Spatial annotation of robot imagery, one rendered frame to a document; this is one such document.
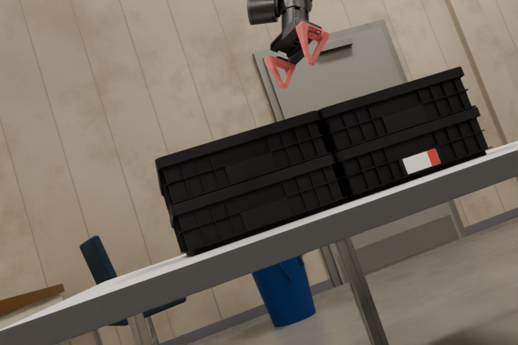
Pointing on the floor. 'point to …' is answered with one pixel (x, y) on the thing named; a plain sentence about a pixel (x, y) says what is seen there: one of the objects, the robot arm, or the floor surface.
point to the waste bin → (286, 291)
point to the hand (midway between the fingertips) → (296, 73)
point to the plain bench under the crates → (258, 259)
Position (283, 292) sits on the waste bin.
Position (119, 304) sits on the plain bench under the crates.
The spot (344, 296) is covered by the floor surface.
